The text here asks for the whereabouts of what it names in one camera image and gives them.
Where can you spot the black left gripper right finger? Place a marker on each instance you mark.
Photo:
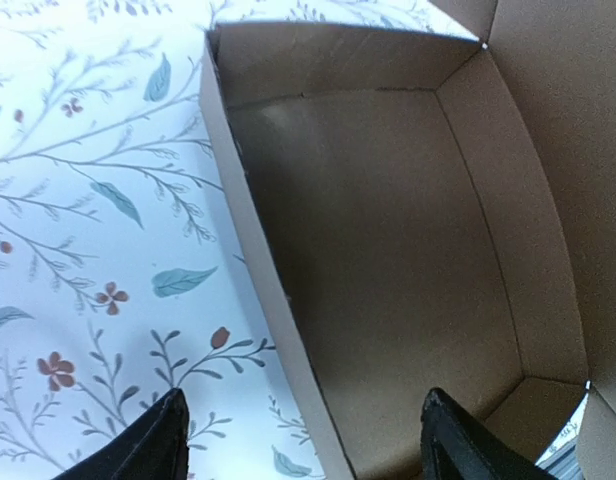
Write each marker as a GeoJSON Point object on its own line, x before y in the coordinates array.
{"type": "Point", "coordinates": [455, 445]}

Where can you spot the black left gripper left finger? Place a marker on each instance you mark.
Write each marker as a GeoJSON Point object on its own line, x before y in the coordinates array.
{"type": "Point", "coordinates": [154, 446]}

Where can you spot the brown cardboard box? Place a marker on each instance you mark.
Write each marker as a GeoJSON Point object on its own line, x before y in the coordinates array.
{"type": "Point", "coordinates": [419, 211]}

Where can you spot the floral patterned table mat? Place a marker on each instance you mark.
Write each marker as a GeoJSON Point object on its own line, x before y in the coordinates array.
{"type": "Point", "coordinates": [121, 275]}

